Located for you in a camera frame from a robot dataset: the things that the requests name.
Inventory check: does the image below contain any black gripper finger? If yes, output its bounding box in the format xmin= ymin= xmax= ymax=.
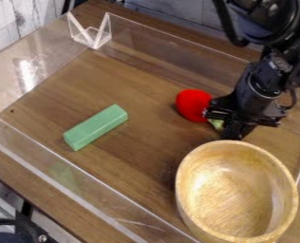
xmin=220 ymin=121 xmax=240 ymax=140
xmin=236 ymin=122 xmax=256 ymax=140

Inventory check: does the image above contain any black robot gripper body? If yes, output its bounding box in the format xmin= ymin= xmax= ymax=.
xmin=202 ymin=93 xmax=287 ymax=127

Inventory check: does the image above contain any red plush tomato toy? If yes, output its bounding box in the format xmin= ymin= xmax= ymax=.
xmin=175 ymin=89 xmax=223 ymax=131

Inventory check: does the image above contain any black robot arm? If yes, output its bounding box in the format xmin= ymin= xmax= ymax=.
xmin=203 ymin=0 xmax=300 ymax=140

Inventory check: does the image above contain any wooden bowl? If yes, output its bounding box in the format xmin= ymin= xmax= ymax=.
xmin=175 ymin=140 xmax=298 ymax=243

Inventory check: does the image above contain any green rectangular block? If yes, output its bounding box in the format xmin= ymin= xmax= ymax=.
xmin=63 ymin=104 xmax=128 ymax=151

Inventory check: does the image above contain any clear acrylic barrier wall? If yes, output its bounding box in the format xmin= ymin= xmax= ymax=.
xmin=0 ymin=11 xmax=300 ymax=243

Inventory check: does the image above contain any clear acrylic corner bracket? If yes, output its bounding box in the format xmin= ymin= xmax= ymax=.
xmin=65 ymin=12 xmax=112 ymax=49

